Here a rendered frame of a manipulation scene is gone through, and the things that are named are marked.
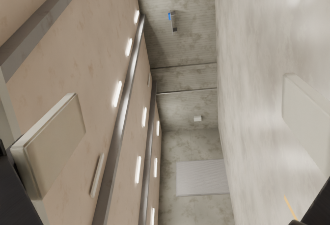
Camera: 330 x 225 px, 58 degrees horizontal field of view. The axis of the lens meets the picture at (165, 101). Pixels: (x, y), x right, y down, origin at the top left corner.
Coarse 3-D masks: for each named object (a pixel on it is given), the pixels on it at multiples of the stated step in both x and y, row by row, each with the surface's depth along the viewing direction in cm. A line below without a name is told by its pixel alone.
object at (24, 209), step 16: (0, 144) 13; (0, 160) 12; (0, 176) 11; (16, 176) 11; (0, 192) 10; (16, 192) 10; (0, 208) 10; (16, 208) 9; (32, 208) 9; (0, 224) 9; (16, 224) 9; (32, 224) 9
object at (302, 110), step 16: (288, 80) 17; (288, 96) 17; (304, 96) 15; (320, 96) 14; (288, 112) 17; (304, 112) 15; (320, 112) 13; (304, 128) 15; (320, 128) 13; (304, 144) 15; (320, 144) 13; (320, 160) 14
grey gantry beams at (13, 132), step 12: (0, 72) 242; (0, 84) 240; (0, 96) 239; (0, 108) 242; (12, 108) 253; (0, 120) 246; (12, 120) 252; (0, 132) 250; (12, 132) 250; (36, 204) 277
